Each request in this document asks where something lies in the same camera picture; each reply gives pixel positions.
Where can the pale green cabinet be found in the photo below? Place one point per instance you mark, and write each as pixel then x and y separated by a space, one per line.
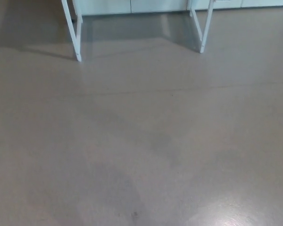
pixel 155 5

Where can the white metal table leg frame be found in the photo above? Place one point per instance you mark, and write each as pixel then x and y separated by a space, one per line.
pixel 205 30
pixel 73 35

